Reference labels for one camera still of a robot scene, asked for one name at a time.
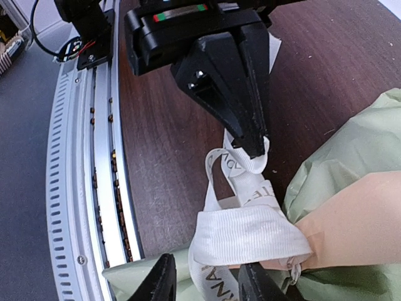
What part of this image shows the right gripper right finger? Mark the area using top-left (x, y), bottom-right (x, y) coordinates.
top-left (237, 263), bottom-right (289, 301)

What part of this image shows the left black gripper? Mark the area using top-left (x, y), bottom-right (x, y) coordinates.
top-left (124, 1), bottom-right (273, 157)

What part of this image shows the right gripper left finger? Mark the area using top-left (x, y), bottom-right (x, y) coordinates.
top-left (128, 253), bottom-right (176, 301)

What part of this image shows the pink wrapping paper sheet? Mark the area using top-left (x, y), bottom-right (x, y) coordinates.
top-left (102, 87), bottom-right (401, 301)

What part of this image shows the front aluminium rail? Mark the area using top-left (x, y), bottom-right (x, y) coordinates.
top-left (45, 0), bottom-right (145, 301)

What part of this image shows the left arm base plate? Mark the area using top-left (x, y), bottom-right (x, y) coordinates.
top-left (57, 5), bottom-right (115, 70)

